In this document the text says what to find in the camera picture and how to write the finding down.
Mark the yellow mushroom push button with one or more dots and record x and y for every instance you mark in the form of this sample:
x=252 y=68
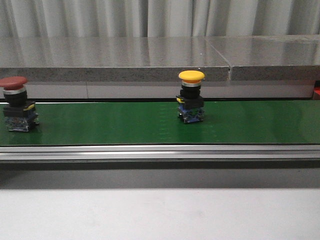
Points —
x=190 y=102

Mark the red mushroom push button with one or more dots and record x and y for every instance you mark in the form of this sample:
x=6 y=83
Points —
x=19 y=114

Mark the grey speckled stone slab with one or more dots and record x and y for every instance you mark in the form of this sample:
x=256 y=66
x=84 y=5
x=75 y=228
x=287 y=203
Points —
x=109 y=59

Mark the grey stone slab right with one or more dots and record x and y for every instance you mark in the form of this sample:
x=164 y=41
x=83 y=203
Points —
x=270 y=58

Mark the green conveyor belt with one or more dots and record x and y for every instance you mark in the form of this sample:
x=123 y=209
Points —
x=225 y=122

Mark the red plastic tray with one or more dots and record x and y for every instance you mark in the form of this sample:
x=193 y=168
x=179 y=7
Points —
x=316 y=93

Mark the white pleated curtain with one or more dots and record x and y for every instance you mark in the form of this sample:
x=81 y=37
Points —
x=158 y=18

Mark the aluminium conveyor side rail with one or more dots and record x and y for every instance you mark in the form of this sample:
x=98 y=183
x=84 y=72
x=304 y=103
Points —
x=157 y=153

